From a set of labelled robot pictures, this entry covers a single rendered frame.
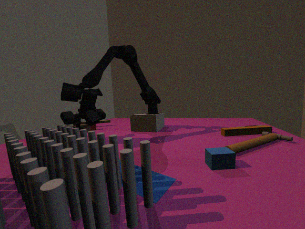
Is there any orange rectangular bar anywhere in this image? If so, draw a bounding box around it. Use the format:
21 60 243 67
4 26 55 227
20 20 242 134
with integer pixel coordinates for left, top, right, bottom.
221 125 272 136

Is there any blue cube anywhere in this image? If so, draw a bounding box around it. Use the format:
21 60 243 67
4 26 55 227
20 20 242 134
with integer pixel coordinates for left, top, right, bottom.
205 147 236 170

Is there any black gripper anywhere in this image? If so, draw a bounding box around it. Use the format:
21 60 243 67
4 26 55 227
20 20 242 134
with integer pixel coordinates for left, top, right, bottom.
61 101 106 129

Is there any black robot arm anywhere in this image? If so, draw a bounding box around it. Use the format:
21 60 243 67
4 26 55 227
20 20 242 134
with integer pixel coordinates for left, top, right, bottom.
61 45 161 126

